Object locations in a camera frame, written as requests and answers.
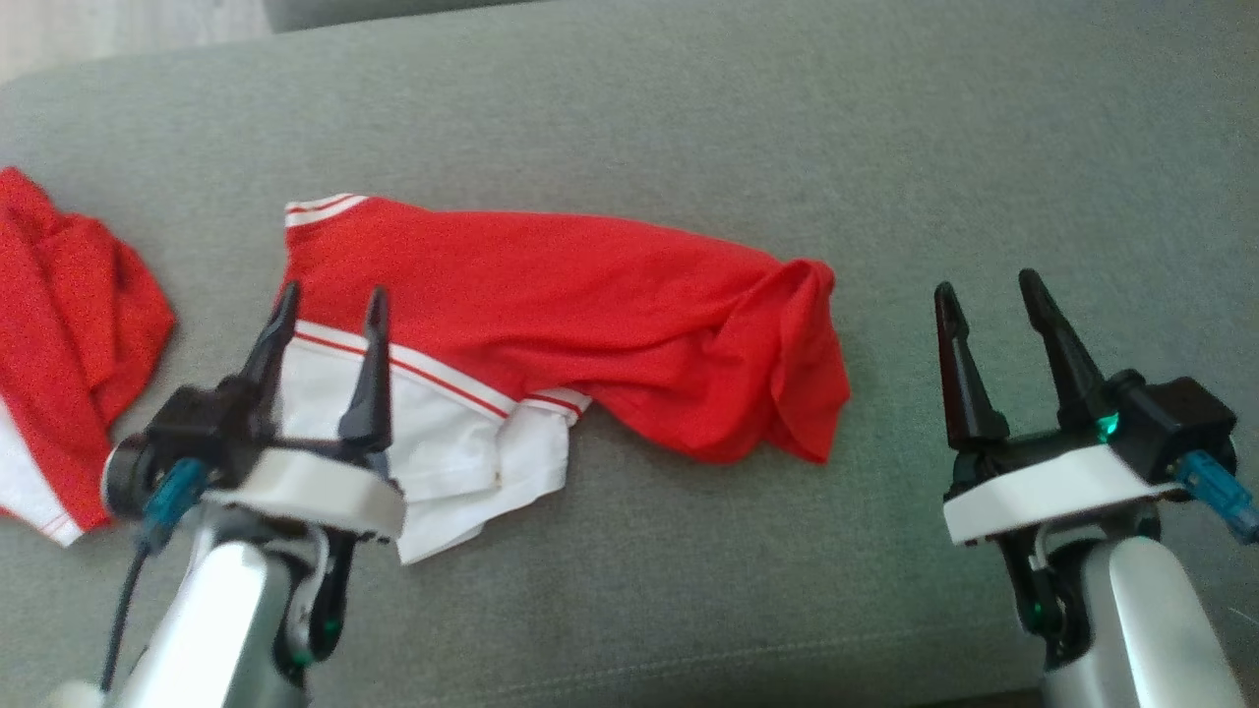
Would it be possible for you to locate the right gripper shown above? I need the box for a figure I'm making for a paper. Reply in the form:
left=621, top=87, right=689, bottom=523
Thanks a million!
left=933, top=267, right=1192, bottom=548

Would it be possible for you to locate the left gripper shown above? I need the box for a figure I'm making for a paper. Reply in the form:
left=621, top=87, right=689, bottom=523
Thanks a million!
left=202, top=281, right=407, bottom=542

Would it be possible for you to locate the red garment with white panel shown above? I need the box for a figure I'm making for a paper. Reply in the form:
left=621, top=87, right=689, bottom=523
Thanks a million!
left=0, top=165, right=178, bottom=548

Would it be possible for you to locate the red garment with care label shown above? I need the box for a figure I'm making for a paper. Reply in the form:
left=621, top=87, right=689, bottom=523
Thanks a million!
left=278, top=193, right=852, bottom=566

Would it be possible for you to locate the long grey sofa seat cushion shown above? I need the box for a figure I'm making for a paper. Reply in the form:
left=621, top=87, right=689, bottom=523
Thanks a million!
left=264, top=0, right=552, bottom=32

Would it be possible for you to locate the large grey sofa seat cushion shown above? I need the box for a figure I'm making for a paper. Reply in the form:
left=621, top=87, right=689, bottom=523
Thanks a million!
left=0, top=0, right=1259, bottom=708

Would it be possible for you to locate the blue left cable connector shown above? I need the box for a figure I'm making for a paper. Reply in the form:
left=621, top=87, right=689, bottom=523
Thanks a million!
left=141, top=457, right=210, bottom=552

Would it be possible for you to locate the blue cable connector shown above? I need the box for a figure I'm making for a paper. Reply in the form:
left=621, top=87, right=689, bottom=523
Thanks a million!
left=1175, top=449, right=1259, bottom=545
left=141, top=457, right=210, bottom=552

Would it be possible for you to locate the blue right cable connector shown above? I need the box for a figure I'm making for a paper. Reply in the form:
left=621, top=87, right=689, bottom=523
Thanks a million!
left=1175, top=449, right=1259, bottom=545

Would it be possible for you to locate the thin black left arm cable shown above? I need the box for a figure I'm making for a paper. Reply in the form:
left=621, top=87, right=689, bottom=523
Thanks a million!
left=101, top=544, right=150, bottom=691

